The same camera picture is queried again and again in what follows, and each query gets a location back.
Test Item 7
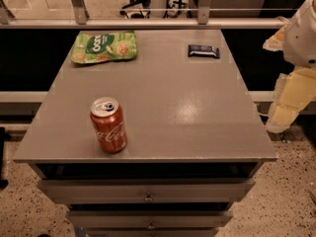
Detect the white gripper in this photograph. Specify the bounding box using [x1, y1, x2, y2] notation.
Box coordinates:
[263, 0, 316, 133]

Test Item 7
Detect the dark blue rxbar wrapper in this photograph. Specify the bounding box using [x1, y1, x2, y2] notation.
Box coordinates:
[188, 44, 220, 59]

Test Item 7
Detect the red coca-cola can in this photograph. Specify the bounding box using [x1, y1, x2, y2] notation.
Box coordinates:
[90, 97, 127, 153]

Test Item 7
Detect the grey drawer cabinet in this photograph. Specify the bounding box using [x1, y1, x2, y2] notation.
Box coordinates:
[15, 30, 277, 237]

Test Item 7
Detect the black office chair base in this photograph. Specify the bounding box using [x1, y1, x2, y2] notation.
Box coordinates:
[119, 0, 150, 19]

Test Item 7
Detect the brass top drawer knob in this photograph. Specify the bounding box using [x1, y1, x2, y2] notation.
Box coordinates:
[143, 193, 154, 203]

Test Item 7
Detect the brass drawer knob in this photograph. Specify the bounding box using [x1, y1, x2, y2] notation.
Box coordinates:
[146, 221, 156, 230]
[143, 193, 154, 203]

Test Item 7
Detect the green chip bag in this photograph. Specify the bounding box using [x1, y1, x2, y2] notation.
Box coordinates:
[71, 31, 138, 64]

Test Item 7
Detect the metal guard railing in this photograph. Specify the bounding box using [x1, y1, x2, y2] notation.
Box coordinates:
[0, 0, 289, 30]

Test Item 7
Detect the brass lower drawer knob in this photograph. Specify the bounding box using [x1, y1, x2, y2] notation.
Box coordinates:
[146, 221, 156, 230]

